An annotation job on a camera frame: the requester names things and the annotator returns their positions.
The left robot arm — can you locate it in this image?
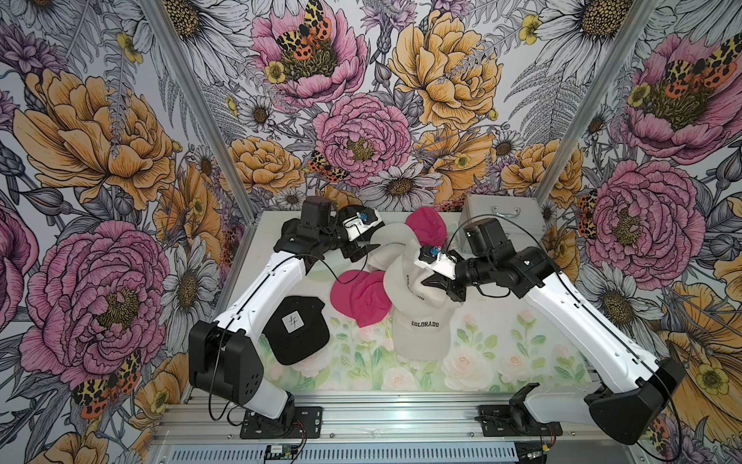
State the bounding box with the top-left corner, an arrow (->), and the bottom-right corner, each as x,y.
189,196 -> 384,425

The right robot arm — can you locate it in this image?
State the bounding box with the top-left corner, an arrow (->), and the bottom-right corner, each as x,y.
415,215 -> 685,446

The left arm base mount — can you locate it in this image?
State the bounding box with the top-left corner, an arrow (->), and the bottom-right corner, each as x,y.
240,406 -> 324,440

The black cap back centre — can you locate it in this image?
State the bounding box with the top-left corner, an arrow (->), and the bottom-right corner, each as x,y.
339,205 -> 385,242

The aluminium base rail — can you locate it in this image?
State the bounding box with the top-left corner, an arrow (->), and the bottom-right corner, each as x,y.
145,392 -> 652,463

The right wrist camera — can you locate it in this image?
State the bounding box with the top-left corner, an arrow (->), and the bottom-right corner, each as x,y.
415,245 -> 464,280

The pink cap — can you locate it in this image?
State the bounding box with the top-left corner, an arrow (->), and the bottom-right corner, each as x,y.
330,270 -> 392,328
405,207 -> 448,249

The pink cap front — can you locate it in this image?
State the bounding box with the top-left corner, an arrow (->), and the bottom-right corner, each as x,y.
330,270 -> 392,328

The silver first aid case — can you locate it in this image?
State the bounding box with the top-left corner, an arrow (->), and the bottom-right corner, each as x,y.
459,194 -> 547,251

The black cap with white logo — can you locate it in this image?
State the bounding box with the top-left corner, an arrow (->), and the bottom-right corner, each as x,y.
263,296 -> 330,365

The plain white cap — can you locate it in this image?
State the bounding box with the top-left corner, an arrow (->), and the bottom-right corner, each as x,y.
368,222 -> 417,271

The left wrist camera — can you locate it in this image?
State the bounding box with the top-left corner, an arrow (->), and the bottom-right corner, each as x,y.
342,207 -> 383,240

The floral table mat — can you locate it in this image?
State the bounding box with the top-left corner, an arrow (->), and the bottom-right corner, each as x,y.
258,272 -> 591,394

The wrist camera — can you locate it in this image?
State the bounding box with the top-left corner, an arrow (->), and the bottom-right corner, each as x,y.
342,207 -> 383,240
415,245 -> 464,280

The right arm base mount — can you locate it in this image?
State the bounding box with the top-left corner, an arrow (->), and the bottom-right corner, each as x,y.
475,383 -> 563,439

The white Colorado cap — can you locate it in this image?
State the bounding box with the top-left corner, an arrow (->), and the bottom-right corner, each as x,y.
384,238 -> 461,313
390,307 -> 454,362

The pink cap back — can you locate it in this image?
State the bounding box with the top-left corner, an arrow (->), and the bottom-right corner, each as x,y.
405,207 -> 448,249

